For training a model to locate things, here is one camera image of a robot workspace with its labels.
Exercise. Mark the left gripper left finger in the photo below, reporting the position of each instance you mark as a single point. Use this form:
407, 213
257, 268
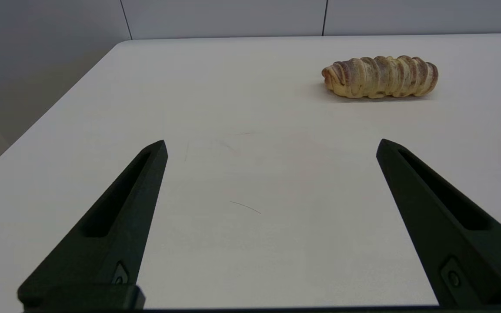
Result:
115, 234

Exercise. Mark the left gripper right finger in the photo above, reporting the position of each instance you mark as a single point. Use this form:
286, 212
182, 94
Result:
442, 226

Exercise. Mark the long twisted brown bread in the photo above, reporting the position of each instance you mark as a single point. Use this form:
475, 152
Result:
381, 77

